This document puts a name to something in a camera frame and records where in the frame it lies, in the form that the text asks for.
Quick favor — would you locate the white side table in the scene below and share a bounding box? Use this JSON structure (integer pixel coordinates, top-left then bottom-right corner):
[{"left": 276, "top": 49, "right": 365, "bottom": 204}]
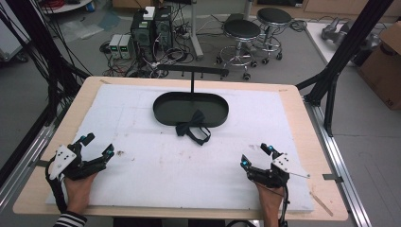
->
[{"left": 305, "top": 21, "right": 389, "bottom": 68}]

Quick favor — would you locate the black tray stand with hanger bar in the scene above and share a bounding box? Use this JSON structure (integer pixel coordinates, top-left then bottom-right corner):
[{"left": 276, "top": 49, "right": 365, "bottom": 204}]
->
[{"left": 152, "top": 63, "right": 231, "bottom": 129}]

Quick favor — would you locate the brown cardboard box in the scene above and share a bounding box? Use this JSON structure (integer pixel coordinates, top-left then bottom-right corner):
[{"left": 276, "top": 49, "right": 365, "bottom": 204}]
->
[{"left": 357, "top": 21, "right": 401, "bottom": 111}]

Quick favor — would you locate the black bow tie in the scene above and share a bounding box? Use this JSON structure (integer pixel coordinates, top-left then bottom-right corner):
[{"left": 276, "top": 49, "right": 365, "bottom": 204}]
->
[{"left": 175, "top": 109, "right": 213, "bottom": 147}]

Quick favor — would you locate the black frame post with cables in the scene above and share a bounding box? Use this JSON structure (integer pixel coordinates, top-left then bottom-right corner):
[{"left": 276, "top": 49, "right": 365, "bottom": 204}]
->
[{"left": 0, "top": 0, "right": 91, "bottom": 127}]

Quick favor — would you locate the thin wooden stick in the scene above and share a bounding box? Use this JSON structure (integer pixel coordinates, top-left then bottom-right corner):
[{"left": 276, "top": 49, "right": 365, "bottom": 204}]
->
[{"left": 309, "top": 191, "right": 335, "bottom": 218}]

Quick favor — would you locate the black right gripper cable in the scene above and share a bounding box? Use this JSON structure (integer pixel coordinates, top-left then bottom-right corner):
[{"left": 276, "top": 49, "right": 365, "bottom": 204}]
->
[{"left": 278, "top": 184, "right": 290, "bottom": 227}]

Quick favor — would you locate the black computer tower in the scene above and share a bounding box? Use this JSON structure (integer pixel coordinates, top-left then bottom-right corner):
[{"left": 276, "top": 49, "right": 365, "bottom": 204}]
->
[
  {"left": 153, "top": 5, "right": 174, "bottom": 51},
  {"left": 130, "top": 9, "right": 156, "bottom": 61}
]

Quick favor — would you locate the tangle of floor cables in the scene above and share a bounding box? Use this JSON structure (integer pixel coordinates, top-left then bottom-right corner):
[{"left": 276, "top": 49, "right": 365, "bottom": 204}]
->
[{"left": 98, "top": 41, "right": 197, "bottom": 79}]

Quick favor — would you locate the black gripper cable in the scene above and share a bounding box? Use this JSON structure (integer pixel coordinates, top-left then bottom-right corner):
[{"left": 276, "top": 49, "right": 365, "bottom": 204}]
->
[
  {"left": 278, "top": 184, "right": 290, "bottom": 227},
  {"left": 44, "top": 166, "right": 69, "bottom": 214}
]

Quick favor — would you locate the round white table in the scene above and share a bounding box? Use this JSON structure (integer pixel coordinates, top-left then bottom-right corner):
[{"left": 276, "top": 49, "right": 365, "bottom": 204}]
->
[{"left": 40, "top": 0, "right": 95, "bottom": 15}]

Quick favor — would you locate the grey robot part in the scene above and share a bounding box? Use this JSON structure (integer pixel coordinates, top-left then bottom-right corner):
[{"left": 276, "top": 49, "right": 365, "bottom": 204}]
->
[{"left": 321, "top": 16, "right": 381, "bottom": 52}]

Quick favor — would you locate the white box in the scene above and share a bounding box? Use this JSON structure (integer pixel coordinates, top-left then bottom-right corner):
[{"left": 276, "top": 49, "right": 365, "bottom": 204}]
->
[{"left": 142, "top": 6, "right": 156, "bottom": 21}]

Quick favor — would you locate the person's left hand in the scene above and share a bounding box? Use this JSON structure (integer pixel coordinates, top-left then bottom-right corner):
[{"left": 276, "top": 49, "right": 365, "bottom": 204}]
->
[{"left": 62, "top": 172, "right": 99, "bottom": 216}]

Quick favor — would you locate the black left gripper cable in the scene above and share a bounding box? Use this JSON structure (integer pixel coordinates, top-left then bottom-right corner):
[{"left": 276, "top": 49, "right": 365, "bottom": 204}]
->
[{"left": 44, "top": 166, "right": 69, "bottom": 214}]

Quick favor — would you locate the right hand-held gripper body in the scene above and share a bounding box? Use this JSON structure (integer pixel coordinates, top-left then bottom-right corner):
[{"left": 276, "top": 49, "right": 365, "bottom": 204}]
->
[{"left": 247, "top": 152, "right": 312, "bottom": 189}]

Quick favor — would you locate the grey bench power supply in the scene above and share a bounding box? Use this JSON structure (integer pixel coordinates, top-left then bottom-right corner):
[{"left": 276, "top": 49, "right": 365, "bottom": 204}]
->
[
  {"left": 108, "top": 33, "right": 123, "bottom": 60},
  {"left": 119, "top": 34, "right": 135, "bottom": 60}
]

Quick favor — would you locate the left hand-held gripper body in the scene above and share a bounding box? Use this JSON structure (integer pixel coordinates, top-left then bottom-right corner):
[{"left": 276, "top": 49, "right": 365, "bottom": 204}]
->
[{"left": 48, "top": 142, "right": 108, "bottom": 182}]

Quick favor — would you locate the person's right hand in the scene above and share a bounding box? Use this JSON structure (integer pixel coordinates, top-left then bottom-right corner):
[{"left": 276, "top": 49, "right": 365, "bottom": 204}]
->
[{"left": 254, "top": 183, "right": 286, "bottom": 216}]

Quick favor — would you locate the grey desk leg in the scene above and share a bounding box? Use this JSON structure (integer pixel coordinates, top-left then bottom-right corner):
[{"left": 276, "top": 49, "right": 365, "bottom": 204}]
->
[{"left": 188, "top": 0, "right": 205, "bottom": 61}]

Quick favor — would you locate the black metal frame post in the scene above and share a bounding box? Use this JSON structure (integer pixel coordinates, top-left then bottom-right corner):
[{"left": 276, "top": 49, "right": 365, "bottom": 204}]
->
[{"left": 295, "top": 0, "right": 395, "bottom": 138}]

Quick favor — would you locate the clear plastic sheet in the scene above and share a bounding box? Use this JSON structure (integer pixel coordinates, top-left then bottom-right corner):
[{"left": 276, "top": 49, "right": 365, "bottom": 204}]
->
[{"left": 59, "top": 18, "right": 106, "bottom": 43}]

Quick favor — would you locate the white foam mat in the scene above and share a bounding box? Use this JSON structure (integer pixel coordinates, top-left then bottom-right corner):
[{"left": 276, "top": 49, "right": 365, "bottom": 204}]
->
[{"left": 45, "top": 82, "right": 316, "bottom": 213}]

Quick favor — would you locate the aluminium rail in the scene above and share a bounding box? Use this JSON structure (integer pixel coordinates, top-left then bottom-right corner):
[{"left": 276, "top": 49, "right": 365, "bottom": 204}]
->
[
  {"left": 303, "top": 94, "right": 374, "bottom": 227},
  {"left": 0, "top": 121, "right": 60, "bottom": 211}
]

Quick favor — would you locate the black round stool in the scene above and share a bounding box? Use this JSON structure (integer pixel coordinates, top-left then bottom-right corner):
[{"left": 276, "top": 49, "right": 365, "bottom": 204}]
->
[
  {"left": 255, "top": 7, "right": 293, "bottom": 65},
  {"left": 216, "top": 18, "right": 263, "bottom": 81}
]

